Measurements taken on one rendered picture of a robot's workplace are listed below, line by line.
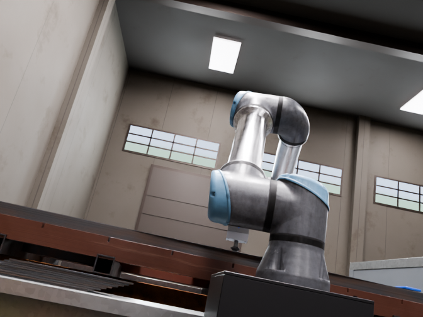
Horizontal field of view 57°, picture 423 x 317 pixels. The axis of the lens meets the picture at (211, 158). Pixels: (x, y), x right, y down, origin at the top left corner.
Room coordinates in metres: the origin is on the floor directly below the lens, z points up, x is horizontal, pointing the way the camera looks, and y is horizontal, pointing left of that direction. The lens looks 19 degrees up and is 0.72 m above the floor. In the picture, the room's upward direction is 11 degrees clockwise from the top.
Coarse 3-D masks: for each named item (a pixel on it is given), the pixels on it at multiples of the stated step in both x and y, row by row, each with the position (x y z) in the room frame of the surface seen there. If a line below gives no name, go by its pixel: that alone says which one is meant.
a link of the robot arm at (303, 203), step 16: (288, 176) 0.80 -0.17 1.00; (304, 176) 0.77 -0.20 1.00; (272, 192) 0.78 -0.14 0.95; (288, 192) 0.78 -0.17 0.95; (304, 192) 0.77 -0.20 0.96; (320, 192) 0.77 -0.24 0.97; (272, 208) 0.78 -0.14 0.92; (288, 208) 0.77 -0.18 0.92; (304, 208) 0.77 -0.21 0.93; (320, 208) 0.78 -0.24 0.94; (272, 224) 0.80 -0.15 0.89; (288, 224) 0.78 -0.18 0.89; (304, 224) 0.77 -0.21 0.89; (320, 224) 0.78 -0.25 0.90; (320, 240) 0.78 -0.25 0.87
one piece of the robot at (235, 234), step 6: (228, 228) 1.53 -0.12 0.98; (234, 228) 1.52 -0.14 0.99; (240, 228) 1.52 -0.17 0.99; (246, 228) 1.52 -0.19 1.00; (228, 234) 1.52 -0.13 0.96; (234, 234) 1.52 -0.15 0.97; (240, 234) 1.52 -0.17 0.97; (246, 234) 1.52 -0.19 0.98; (234, 240) 1.55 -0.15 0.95; (240, 240) 1.52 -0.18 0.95; (246, 240) 1.52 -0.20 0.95; (234, 246) 1.55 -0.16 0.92
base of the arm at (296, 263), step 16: (272, 240) 0.81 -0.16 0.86; (288, 240) 0.78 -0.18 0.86; (304, 240) 0.77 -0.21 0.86; (272, 256) 0.79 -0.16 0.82; (288, 256) 0.77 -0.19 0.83; (304, 256) 0.76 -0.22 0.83; (320, 256) 0.79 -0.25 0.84; (256, 272) 0.83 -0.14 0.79; (272, 272) 0.77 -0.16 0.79; (288, 272) 0.76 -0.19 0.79; (304, 272) 0.75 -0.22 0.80; (320, 272) 0.79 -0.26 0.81; (320, 288) 0.76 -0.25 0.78
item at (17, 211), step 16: (0, 208) 1.11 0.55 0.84; (16, 208) 1.12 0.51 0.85; (32, 208) 1.12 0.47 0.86; (64, 224) 1.14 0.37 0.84; (80, 224) 1.14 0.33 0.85; (96, 224) 1.15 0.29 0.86; (128, 240) 1.16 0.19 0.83; (144, 240) 1.17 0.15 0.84; (160, 240) 1.17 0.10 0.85; (176, 240) 1.18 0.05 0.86; (208, 256) 1.19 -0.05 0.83; (224, 256) 1.20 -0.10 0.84; (240, 256) 1.20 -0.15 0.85; (352, 288) 1.25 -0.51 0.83; (368, 288) 1.26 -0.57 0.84; (384, 288) 1.26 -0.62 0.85
